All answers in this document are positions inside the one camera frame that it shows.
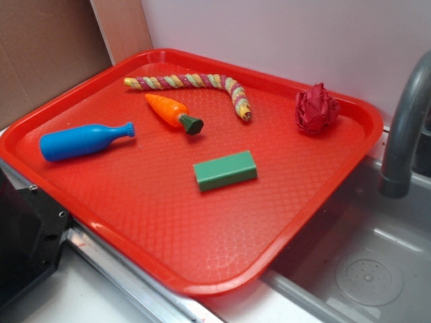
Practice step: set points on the blue plastic bottle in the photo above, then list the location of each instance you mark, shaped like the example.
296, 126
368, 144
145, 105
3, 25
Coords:
81, 141

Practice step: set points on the red crumpled paper ball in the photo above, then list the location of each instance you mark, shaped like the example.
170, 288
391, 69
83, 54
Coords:
315, 109

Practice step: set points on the grey toy faucet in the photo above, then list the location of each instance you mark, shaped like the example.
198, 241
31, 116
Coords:
408, 145

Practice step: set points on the green rectangular block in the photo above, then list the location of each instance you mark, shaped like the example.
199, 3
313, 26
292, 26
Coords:
225, 171

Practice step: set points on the grey plastic sink basin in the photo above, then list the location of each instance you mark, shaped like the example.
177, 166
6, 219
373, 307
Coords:
362, 257

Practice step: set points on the orange toy carrot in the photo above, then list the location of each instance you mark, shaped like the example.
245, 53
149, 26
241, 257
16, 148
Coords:
174, 113

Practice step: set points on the red plastic tray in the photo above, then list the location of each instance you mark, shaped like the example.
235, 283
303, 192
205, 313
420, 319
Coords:
140, 194

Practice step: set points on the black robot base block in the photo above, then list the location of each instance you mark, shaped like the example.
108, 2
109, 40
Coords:
33, 229

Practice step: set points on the brown cardboard panel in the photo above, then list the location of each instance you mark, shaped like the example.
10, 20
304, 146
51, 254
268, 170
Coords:
49, 47

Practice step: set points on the multicolour twisted rope toy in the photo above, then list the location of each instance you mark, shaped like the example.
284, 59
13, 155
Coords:
224, 83

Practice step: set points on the silver metal rail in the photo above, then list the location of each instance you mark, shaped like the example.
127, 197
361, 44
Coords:
149, 297

